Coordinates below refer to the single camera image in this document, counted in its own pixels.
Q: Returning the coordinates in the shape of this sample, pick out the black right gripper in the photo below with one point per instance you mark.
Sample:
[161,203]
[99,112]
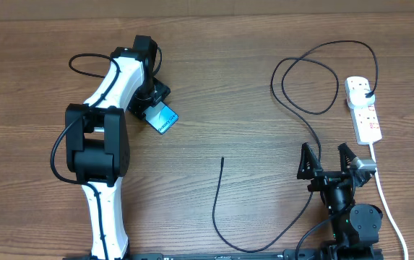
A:
[325,178]

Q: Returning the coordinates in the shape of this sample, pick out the white charger plug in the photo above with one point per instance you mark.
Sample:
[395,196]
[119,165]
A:
[360,98]

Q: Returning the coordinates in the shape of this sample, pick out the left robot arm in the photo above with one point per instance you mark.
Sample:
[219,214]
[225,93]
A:
[97,144]

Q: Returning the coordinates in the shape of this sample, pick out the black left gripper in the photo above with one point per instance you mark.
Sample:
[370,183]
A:
[139,107]

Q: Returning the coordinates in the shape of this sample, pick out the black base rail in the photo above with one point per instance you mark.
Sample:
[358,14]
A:
[288,254]

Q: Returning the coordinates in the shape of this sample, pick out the white power strip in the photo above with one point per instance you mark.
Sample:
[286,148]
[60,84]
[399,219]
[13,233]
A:
[365,120]

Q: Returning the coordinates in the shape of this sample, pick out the blue Galaxy smartphone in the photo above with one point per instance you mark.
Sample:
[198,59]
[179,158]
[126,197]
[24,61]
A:
[161,117]

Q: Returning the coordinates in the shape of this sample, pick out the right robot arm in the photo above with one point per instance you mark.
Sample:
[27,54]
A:
[355,227]

